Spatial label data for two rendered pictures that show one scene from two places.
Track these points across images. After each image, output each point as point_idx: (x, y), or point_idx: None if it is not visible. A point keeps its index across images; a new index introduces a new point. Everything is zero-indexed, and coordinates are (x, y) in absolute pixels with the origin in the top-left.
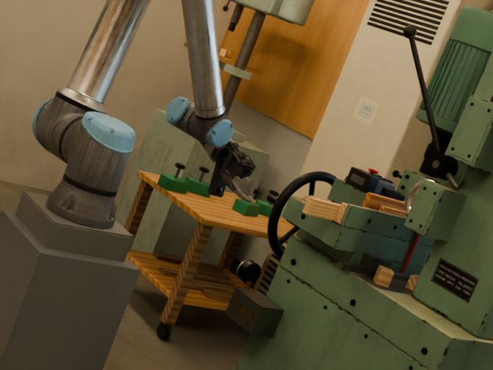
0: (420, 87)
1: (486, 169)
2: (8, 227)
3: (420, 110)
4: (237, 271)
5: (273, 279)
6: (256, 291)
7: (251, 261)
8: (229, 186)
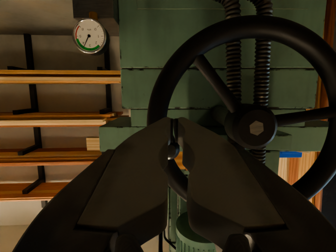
0: (158, 246)
1: None
2: None
3: (180, 239)
4: (73, 31)
5: (119, 49)
6: (107, 21)
7: (89, 54)
8: (79, 181)
